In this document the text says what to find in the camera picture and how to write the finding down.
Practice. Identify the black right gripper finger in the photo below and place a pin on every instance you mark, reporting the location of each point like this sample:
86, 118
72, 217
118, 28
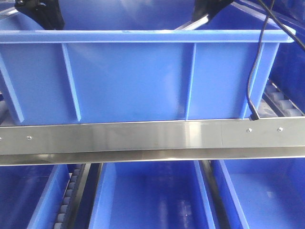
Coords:
206, 10

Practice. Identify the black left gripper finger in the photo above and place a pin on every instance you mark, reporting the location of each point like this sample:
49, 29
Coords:
46, 13

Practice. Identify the silver metal tray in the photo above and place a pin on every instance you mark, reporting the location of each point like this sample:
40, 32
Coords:
192, 25

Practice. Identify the large blue plastic box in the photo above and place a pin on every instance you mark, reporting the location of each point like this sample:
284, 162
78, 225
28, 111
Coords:
122, 61

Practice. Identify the blue bin upper right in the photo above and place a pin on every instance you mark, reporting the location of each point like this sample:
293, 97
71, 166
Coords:
288, 71

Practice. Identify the blue bin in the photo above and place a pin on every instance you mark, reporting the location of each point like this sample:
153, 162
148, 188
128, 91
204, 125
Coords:
262, 193
288, 71
30, 196
152, 195

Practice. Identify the upper right roller track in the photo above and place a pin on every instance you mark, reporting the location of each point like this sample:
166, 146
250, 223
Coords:
279, 103

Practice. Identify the roller track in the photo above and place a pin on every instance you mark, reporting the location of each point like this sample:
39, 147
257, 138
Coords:
71, 202
279, 103

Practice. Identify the lower left roller track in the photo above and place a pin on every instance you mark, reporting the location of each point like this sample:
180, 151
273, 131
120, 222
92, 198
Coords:
71, 202

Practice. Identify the lower left blue bin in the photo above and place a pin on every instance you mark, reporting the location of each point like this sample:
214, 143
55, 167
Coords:
30, 196

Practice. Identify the lower centre blue bin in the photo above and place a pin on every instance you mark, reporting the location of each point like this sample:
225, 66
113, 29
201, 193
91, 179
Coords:
152, 195

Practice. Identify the lower right blue bin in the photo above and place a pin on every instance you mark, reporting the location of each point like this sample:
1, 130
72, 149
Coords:
262, 193

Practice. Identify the lower right steel divider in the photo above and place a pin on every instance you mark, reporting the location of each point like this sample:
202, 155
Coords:
217, 206

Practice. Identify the steel front cross rail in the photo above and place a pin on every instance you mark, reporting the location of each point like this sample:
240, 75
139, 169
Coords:
279, 137

